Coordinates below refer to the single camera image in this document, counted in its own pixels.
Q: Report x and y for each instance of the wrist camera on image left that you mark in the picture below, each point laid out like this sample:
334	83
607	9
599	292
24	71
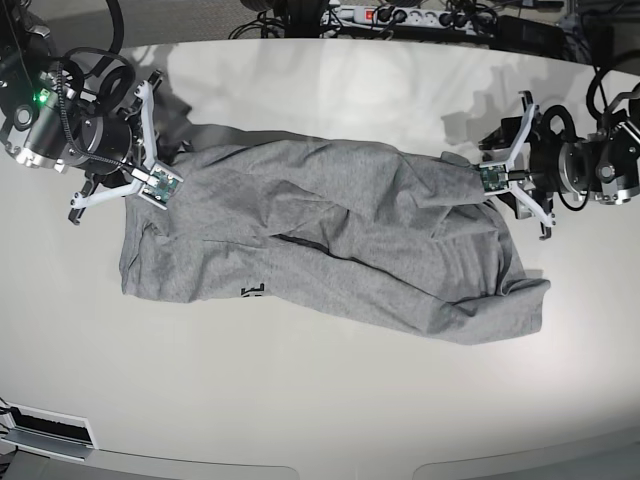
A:
161	185

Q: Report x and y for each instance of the black power adapter box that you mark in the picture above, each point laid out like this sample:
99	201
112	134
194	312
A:
516	34

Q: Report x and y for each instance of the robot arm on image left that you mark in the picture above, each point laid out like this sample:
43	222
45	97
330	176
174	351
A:
30	132

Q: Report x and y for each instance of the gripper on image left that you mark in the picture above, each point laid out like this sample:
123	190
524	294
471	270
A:
107	120

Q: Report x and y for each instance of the grey t-shirt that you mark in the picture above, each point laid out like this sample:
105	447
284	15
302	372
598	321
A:
352	229

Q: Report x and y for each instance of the table cable grommet box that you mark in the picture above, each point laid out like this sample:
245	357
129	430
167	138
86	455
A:
47	433

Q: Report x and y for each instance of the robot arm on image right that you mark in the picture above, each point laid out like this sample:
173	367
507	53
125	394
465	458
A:
616	138

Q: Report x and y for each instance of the white power strip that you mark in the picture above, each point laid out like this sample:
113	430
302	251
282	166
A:
378	17

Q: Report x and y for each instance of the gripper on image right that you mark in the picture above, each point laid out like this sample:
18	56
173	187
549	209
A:
546	161

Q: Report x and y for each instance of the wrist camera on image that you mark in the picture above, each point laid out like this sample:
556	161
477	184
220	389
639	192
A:
161	185
494	177

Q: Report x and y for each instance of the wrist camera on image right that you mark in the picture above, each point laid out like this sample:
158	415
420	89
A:
494	177

